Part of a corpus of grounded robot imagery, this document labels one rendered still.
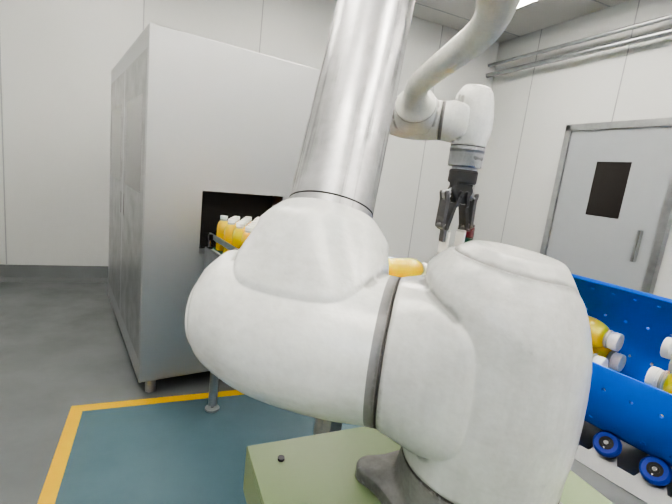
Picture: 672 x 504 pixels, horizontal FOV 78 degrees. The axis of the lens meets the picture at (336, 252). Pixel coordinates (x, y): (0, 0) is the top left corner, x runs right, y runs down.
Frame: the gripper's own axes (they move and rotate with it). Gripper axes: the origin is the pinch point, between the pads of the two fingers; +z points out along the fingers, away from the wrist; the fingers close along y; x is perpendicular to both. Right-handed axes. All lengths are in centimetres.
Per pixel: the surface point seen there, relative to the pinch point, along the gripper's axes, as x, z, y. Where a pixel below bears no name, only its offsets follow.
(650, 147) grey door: 96, -73, 366
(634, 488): -55, 31, -9
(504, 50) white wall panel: 310, -204, 412
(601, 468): -50, 31, -9
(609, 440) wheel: -50, 26, -8
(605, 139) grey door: 140, -81, 375
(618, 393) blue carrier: -50, 16, -12
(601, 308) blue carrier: -34.4, 8.4, 14.4
